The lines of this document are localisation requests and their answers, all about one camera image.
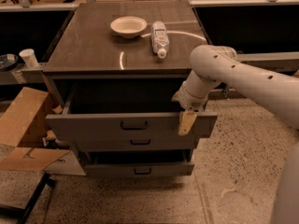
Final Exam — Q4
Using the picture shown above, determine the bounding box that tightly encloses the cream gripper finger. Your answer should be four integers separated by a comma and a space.
178, 111, 197, 135

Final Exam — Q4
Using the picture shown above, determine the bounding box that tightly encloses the grey top drawer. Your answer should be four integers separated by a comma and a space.
45, 84, 219, 141

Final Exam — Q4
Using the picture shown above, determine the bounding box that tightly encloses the grey drawer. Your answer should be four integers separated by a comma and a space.
84, 149, 194, 178
45, 84, 219, 141
76, 135, 198, 152

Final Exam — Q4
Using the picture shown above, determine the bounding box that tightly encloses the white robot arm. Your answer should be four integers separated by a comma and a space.
172, 45, 299, 224

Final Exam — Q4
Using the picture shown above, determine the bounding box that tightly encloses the grey bottom drawer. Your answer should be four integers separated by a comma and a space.
84, 149, 194, 178

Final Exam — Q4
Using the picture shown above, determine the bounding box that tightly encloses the grey drawer cabinet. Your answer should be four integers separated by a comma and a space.
44, 1, 217, 173

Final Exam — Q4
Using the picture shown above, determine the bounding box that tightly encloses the grey middle drawer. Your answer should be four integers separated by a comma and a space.
76, 135, 198, 152

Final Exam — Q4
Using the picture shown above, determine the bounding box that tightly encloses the open cardboard box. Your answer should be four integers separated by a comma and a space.
0, 87, 85, 176

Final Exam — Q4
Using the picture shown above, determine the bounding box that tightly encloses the white plastic bottle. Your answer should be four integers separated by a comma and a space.
150, 21, 170, 59

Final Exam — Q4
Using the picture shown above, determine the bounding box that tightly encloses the white ceramic bowl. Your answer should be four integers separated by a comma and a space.
110, 16, 148, 38

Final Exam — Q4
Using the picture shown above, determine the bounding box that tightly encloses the white paper cup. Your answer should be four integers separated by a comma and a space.
19, 49, 38, 68

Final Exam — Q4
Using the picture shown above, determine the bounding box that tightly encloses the dark round dish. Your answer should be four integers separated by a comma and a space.
0, 53, 18, 72

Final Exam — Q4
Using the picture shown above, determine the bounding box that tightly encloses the metal shelf rail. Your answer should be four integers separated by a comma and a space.
238, 51, 299, 72

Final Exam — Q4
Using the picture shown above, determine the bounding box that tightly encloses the black metal frame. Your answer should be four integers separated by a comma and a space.
0, 172, 56, 224

